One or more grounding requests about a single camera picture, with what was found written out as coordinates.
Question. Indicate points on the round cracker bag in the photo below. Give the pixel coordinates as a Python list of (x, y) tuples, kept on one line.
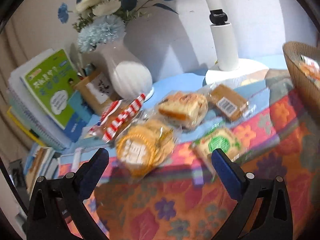
[(144, 145)]

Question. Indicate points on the blue white artificial flowers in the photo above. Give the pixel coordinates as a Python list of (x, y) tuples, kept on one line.
[(104, 21)]

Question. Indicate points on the white desk lamp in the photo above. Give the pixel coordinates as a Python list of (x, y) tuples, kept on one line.
[(228, 64)]

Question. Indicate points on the upright book row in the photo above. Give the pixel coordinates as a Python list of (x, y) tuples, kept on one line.
[(31, 111)]

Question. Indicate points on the orange label sponge cake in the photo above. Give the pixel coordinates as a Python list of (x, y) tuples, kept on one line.
[(183, 109)]

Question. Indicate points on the white ribbed vase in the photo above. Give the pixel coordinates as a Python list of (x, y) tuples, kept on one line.
[(128, 75)]

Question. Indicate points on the lilac stick sachet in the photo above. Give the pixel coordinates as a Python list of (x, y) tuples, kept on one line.
[(76, 159)]

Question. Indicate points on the brown wafer biscuit packet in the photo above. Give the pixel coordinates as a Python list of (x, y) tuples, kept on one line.
[(228, 101)]

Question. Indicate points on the orange biscuit packet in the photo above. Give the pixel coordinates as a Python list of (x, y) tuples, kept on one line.
[(310, 68)]

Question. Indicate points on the bamboo pen holder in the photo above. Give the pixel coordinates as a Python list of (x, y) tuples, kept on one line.
[(97, 91)]

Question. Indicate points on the green label square pastry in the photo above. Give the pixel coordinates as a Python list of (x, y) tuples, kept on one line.
[(222, 138)]

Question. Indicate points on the floral woven table cloth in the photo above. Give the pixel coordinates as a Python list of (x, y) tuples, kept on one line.
[(181, 200)]

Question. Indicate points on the small blue card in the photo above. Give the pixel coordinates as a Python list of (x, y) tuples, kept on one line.
[(80, 106)]

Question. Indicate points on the red white bread bag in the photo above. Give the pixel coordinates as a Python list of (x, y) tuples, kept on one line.
[(116, 117)]

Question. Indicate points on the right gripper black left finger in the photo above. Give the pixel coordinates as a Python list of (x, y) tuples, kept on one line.
[(57, 209)]

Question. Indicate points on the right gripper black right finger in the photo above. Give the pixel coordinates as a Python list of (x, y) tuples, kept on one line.
[(274, 218)]

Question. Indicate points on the green grammar book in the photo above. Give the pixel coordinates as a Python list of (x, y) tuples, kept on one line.
[(51, 83)]

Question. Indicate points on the flat book stack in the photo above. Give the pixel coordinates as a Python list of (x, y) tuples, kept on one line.
[(41, 161)]

